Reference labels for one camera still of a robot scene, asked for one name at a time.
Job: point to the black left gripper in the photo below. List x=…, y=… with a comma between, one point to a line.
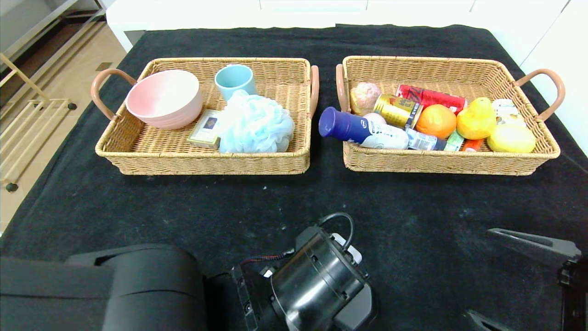
x=358, y=310

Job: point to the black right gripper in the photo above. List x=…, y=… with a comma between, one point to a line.
x=568, y=263

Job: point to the yellow toy pear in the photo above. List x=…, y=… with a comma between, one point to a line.
x=477, y=122

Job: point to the orange fruit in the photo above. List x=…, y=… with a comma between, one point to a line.
x=436, y=122

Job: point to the white yogurt bottle blue cap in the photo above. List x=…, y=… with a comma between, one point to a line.
x=363, y=131

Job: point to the playing card box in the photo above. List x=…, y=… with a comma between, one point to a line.
x=206, y=128

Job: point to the pink plastic bowl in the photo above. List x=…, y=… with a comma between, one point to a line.
x=163, y=99

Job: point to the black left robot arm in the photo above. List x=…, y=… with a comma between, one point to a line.
x=151, y=289

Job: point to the orange red sausage packet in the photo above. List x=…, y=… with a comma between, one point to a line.
x=472, y=145

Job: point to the yellow lemon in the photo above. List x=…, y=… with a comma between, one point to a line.
x=511, y=139

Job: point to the green wrapped candy bar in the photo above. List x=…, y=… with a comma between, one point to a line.
x=454, y=141

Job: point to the small blue packet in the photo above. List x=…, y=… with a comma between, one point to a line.
x=425, y=140

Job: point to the white snack packet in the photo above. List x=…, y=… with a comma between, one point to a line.
x=507, y=110

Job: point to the pale pink toy peach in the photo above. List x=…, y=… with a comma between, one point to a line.
x=375, y=118

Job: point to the red cola can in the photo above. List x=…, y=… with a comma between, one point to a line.
x=429, y=96

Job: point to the gold drink can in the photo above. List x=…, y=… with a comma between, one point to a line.
x=397, y=111

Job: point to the light blue bath loofah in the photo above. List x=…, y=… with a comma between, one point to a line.
x=257, y=124

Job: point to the pink fluffy pastry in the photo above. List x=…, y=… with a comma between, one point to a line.
x=365, y=96

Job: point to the teal plastic cup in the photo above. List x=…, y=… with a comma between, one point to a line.
x=235, y=80

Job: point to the small floor outlet cover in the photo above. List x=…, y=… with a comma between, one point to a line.
x=104, y=66

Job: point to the wooden slatted rack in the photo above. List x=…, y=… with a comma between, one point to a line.
x=50, y=103

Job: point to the grey metal shelf unit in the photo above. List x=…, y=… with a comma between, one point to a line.
x=27, y=27

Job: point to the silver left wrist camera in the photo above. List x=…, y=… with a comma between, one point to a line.
x=353, y=254

